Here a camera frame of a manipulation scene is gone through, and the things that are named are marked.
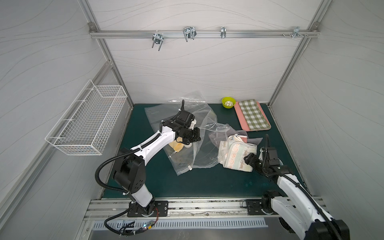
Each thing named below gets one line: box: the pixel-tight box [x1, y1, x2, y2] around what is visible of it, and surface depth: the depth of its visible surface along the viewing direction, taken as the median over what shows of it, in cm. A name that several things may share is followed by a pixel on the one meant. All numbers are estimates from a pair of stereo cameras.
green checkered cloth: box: [238, 99, 271, 131], surface depth 116 cm
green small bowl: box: [221, 96, 237, 109], surface depth 121 cm
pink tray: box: [234, 101, 272, 132], surface depth 114 cm
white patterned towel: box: [218, 134, 257, 172], surface depth 87 cm
